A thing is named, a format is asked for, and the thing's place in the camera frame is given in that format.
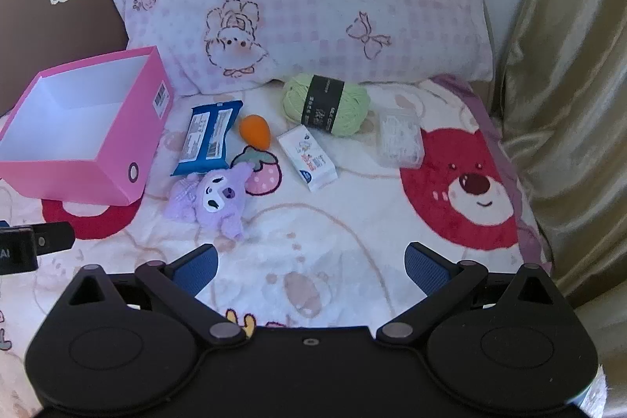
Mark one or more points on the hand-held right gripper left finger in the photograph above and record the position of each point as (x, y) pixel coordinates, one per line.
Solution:
(201, 272)

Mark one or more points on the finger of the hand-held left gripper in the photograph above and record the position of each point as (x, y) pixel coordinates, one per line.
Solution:
(54, 237)

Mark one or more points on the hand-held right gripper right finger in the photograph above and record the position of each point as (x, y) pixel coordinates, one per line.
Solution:
(426, 272)

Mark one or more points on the purple plush toy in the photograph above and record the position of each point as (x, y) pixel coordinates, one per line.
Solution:
(215, 197)

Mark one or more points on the pink cardboard box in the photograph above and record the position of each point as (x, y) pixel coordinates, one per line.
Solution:
(122, 144)

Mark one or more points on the blue wipes packet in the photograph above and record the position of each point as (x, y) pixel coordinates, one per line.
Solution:
(205, 139)

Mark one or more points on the clear plastic box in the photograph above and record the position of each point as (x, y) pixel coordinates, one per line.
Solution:
(399, 139)

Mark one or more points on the orange ball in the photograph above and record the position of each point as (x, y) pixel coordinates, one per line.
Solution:
(255, 131)

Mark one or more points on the white tissue packet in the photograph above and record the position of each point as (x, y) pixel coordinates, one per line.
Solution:
(308, 158)

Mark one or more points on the green yarn ball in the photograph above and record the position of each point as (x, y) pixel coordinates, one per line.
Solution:
(294, 99)

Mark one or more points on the printed blanket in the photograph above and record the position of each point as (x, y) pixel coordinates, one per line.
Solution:
(318, 212)

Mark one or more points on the brown pillow with cloud print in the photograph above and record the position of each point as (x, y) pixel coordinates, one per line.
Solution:
(29, 31)

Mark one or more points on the gold curtain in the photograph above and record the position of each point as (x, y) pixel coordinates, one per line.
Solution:
(563, 80)

